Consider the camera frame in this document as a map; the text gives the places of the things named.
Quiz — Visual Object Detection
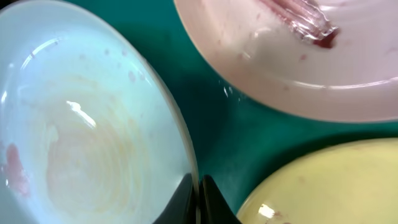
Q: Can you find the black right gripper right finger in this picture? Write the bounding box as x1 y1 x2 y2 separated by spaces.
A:
200 175 241 224

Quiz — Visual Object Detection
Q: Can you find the light blue plate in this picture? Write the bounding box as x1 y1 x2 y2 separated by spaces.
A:
1 1 198 223

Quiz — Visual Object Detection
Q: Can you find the white pink plate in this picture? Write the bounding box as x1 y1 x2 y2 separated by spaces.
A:
175 0 397 122

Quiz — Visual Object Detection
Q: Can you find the yellow green plate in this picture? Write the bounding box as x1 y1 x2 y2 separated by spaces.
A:
237 138 397 224

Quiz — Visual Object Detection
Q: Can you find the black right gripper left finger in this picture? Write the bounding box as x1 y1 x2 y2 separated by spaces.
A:
153 174 197 224

